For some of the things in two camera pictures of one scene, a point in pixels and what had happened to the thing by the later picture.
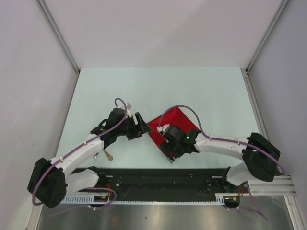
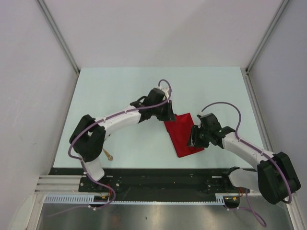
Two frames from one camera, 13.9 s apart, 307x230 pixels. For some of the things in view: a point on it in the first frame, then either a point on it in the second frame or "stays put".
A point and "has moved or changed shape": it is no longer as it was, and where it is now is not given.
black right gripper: [166, 147] → [194, 140]
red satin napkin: [174, 117] has moved or changed shape
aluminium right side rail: [260, 123] stays put
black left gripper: [135, 133] → [169, 115]
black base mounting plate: [150, 181] stays put
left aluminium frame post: [51, 21] stays put
